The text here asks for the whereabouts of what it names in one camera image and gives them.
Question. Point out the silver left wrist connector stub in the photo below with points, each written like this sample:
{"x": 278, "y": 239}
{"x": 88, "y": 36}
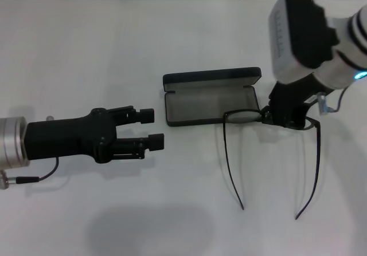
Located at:
{"x": 50, "y": 118}

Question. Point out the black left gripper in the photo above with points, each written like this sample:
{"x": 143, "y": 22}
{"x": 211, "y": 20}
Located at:
{"x": 68, "y": 137}

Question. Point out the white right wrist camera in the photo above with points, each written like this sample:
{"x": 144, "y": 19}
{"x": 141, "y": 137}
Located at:
{"x": 301, "y": 32}

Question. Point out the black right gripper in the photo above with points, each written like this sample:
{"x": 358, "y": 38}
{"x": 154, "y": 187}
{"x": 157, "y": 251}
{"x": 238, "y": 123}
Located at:
{"x": 289, "y": 101}

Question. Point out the black glasses case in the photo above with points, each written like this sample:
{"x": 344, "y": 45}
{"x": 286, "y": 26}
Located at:
{"x": 200, "y": 107}

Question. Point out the black round glasses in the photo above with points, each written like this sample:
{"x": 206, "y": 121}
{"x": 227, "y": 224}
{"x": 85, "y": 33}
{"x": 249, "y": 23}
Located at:
{"x": 243, "y": 112}

